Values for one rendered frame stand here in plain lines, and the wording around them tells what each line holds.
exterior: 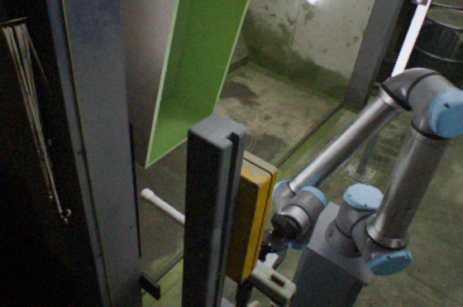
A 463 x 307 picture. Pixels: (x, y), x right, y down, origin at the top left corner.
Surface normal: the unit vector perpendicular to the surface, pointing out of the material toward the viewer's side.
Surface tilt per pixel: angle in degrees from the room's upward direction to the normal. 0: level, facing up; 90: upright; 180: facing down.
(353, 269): 0
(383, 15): 90
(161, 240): 0
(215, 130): 0
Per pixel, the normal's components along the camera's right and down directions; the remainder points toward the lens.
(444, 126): 0.18, 0.49
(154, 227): 0.09, -0.80
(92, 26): 0.79, 0.42
